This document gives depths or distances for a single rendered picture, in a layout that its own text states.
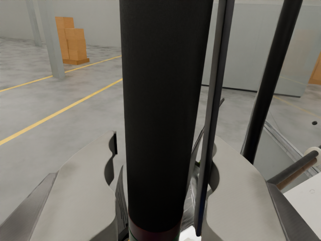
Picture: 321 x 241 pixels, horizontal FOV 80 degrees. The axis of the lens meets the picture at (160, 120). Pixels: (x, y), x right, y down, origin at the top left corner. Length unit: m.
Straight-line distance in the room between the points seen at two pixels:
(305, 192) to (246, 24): 5.14
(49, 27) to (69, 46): 2.32
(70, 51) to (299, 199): 8.23
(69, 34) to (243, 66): 6.03
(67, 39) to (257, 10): 6.27
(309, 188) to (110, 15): 13.74
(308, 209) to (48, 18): 6.15
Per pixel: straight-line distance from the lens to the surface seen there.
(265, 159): 1.47
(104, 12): 14.17
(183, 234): 0.21
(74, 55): 8.34
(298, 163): 0.33
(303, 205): 0.55
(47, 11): 6.23
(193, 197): 0.58
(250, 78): 5.72
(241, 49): 5.57
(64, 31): 8.42
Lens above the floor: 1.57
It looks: 27 degrees down
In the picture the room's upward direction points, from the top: 3 degrees clockwise
